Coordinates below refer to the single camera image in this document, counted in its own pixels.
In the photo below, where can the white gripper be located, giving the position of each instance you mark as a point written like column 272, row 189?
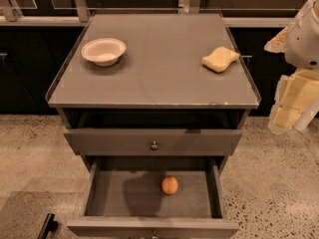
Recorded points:
column 303, row 44

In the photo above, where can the orange fruit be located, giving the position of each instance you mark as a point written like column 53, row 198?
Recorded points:
column 169, row 185

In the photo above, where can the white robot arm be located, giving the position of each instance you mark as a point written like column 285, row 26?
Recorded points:
column 297, row 96

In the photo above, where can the grey drawer cabinet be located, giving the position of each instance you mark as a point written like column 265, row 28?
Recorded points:
column 159, row 82

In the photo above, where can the round metal top drawer knob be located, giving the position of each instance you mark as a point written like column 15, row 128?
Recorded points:
column 154, row 146

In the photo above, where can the grey open middle drawer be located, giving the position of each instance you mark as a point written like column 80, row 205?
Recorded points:
column 124, row 200

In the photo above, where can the grey top drawer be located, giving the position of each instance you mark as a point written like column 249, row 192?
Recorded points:
column 137, row 142

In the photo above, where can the yellow sponge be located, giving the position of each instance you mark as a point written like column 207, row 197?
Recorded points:
column 220, row 59

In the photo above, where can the white bowl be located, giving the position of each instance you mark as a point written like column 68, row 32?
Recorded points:
column 103, row 52

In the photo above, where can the black object on floor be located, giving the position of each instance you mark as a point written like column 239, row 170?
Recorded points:
column 49, row 225

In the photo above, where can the metal railing frame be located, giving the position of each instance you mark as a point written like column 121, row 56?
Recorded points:
column 258, row 13

